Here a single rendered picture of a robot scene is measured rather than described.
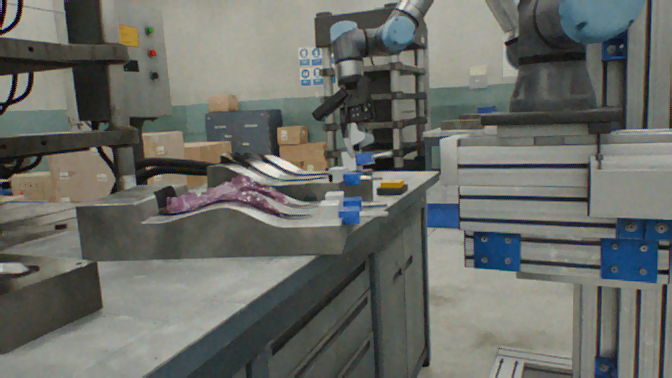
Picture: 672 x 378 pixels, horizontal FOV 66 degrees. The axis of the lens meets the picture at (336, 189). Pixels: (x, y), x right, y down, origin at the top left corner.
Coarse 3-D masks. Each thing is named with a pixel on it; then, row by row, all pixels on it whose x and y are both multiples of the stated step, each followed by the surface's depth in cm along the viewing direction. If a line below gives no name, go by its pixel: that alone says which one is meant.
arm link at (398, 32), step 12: (408, 0) 126; (420, 0) 125; (432, 0) 127; (396, 12) 126; (408, 12) 125; (420, 12) 126; (384, 24) 128; (396, 24) 123; (408, 24) 124; (384, 36) 126; (396, 36) 123; (408, 36) 124; (384, 48) 131; (396, 48) 126
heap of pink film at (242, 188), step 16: (240, 176) 113; (192, 192) 105; (208, 192) 113; (224, 192) 100; (240, 192) 100; (256, 192) 103; (272, 192) 111; (176, 208) 102; (192, 208) 100; (272, 208) 101
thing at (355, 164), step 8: (344, 152) 138; (368, 152) 135; (384, 152) 136; (392, 152) 136; (344, 160) 138; (352, 160) 137; (360, 160) 136; (368, 160) 135; (352, 168) 137; (360, 168) 139
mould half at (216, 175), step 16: (256, 160) 147; (272, 160) 152; (208, 176) 136; (224, 176) 134; (256, 176) 135; (288, 176) 143; (304, 176) 142; (320, 176) 138; (288, 192) 128; (304, 192) 126; (320, 192) 124; (352, 192) 131; (368, 192) 143
